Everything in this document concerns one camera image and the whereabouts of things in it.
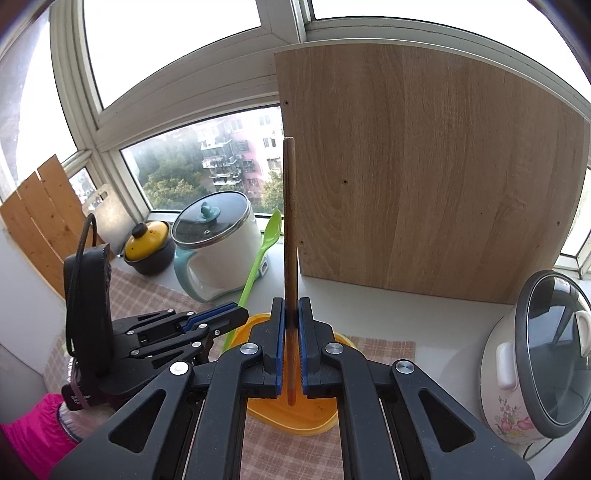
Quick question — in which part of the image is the green plastic spoon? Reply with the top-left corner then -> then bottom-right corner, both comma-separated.
222,209 -> 283,352

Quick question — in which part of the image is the wooden chopstick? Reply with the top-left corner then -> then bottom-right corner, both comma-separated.
283,137 -> 298,406

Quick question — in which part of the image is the left hand in glove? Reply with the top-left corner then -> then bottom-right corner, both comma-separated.
57,403 -> 114,443

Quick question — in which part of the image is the black pot yellow lid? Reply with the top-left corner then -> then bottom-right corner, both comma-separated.
123,221 -> 175,276

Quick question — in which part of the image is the yellow plastic utensil container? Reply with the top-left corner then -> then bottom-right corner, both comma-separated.
222,313 -> 356,436

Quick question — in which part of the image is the white teal electric pot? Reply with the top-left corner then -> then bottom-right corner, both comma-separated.
171,191 -> 263,303

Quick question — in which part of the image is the grey cutting board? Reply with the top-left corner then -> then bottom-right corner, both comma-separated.
82,184 -> 136,255

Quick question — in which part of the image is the white floral rice cooker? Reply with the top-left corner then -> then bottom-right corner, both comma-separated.
480,270 -> 590,445

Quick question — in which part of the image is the pine plank panel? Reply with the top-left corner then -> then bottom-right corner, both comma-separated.
1,156 -> 85,296

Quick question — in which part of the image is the large wooden board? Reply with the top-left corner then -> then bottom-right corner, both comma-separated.
274,43 -> 590,304

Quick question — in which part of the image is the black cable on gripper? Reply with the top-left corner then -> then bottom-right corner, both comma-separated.
64,212 -> 99,358

